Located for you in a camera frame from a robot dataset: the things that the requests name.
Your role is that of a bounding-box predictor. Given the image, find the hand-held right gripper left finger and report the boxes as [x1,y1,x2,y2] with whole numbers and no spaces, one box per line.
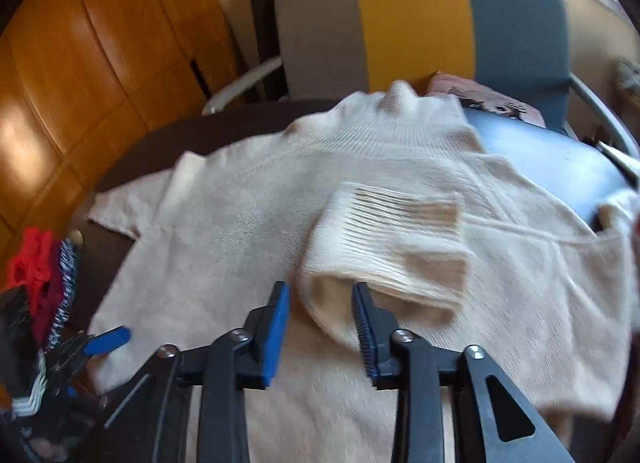
[97,280,292,463]

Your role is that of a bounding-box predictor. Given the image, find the wooden wardrobe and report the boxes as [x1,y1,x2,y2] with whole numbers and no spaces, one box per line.
[0,0,241,294]

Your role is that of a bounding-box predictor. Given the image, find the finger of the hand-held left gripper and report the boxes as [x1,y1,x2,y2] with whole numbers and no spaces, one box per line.
[47,325,132,384]

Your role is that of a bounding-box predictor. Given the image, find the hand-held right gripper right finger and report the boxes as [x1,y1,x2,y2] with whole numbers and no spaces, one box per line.
[351,282,576,463]

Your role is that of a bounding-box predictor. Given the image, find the cream knit sweater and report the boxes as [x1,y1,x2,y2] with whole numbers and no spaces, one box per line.
[87,80,640,463]

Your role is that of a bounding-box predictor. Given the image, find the black rolled mat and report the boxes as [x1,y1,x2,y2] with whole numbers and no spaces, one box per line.
[248,0,286,101]

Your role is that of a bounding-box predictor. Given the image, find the grey yellow blue armchair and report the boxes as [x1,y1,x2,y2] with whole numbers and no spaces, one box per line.
[202,0,640,158]

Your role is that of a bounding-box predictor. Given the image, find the pink printed cushion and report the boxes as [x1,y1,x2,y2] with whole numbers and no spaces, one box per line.
[425,72,546,126]

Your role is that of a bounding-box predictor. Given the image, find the person's left forearm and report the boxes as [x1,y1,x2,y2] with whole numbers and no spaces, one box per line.
[0,225,83,424]

